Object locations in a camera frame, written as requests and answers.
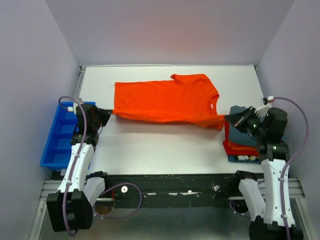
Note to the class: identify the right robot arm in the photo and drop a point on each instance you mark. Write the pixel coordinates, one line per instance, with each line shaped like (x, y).
(270, 213)

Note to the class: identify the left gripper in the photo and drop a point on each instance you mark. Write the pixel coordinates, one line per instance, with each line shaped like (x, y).
(105, 113)

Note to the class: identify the folded red t shirt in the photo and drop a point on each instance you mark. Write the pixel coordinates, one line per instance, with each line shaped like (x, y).
(234, 149)

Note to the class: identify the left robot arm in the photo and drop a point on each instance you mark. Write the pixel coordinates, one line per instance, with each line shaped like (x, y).
(70, 208)

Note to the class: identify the aluminium frame rail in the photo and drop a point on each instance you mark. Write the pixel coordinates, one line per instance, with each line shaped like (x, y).
(49, 185)

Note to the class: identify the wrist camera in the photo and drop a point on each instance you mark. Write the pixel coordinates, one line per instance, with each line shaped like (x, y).
(73, 107)
(267, 104)

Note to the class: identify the blue plastic bin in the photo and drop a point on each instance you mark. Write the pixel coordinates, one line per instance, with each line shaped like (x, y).
(58, 148)

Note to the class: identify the folded teal t shirt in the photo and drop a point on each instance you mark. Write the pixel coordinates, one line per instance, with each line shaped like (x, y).
(236, 136)

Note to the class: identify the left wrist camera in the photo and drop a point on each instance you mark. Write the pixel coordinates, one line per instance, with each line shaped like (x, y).
(73, 107)

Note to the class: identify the orange t shirt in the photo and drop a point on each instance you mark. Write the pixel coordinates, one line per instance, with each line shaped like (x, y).
(184, 99)

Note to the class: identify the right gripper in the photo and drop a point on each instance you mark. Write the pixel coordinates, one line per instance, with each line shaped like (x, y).
(237, 118)

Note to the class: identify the black mounting base rail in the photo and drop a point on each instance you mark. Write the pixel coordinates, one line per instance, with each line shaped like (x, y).
(169, 191)

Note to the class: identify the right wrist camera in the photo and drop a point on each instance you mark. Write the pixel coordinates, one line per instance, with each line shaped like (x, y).
(267, 104)

